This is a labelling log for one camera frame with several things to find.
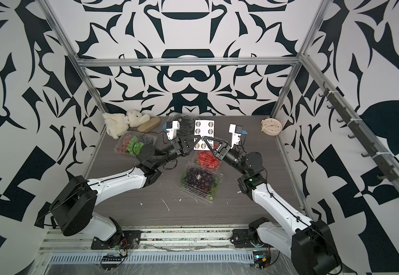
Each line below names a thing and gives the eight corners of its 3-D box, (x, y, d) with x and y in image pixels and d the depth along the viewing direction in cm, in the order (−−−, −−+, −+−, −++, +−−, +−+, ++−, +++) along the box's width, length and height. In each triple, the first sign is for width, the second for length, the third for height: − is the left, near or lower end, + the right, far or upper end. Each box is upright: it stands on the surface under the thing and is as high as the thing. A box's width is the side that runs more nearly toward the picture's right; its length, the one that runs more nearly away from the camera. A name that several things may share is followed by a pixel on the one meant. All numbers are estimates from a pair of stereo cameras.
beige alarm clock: (263, 136, 112) (264, 132, 110) (258, 120, 121) (260, 117, 118) (282, 136, 112) (284, 132, 110) (277, 121, 121) (278, 117, 118)
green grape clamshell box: (117, 156, 101) (112, 149, 95) (124, 136, 110) (120, 129, 105) (152, 156, 101) (150, 150, 96) (156, 136, 110) (154, 129, 105)
